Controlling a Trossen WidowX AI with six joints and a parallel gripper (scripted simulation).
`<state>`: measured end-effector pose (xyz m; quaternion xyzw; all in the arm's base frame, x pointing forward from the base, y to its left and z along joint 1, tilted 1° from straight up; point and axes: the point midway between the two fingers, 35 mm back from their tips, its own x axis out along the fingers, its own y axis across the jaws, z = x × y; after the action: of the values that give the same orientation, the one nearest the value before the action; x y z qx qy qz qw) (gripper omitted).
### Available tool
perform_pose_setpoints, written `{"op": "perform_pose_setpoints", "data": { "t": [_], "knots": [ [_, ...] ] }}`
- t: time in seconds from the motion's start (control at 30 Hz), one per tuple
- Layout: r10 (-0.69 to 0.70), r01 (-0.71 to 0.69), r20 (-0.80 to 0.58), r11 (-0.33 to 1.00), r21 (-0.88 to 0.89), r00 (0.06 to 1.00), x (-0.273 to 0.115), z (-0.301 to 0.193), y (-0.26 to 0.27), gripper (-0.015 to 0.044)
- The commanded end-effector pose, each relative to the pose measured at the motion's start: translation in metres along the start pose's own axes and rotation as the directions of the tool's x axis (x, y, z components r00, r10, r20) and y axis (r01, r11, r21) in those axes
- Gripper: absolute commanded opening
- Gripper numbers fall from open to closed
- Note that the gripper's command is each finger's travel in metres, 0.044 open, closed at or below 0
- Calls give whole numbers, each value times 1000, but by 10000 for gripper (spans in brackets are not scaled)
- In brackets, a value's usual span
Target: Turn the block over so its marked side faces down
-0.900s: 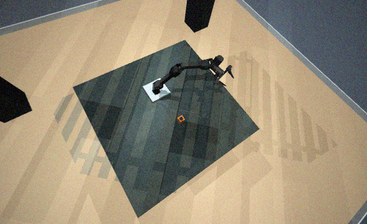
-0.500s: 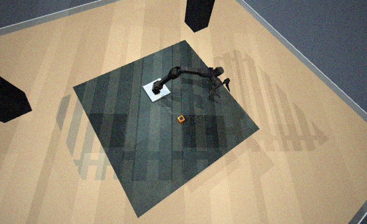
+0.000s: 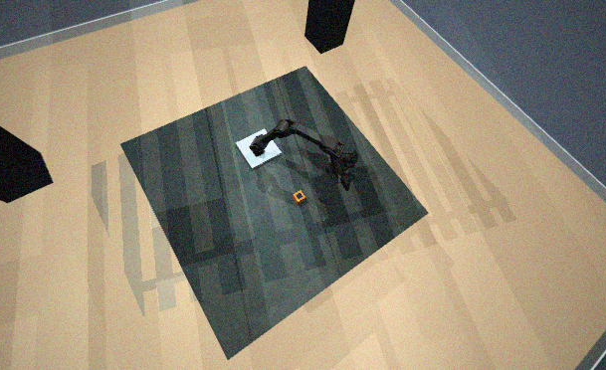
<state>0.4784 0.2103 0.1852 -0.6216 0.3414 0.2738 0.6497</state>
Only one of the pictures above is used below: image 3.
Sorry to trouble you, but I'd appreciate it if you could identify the orange block with dark square mark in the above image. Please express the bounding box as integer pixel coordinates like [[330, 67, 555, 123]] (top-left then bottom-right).
[[293, 190, 305, 204]]

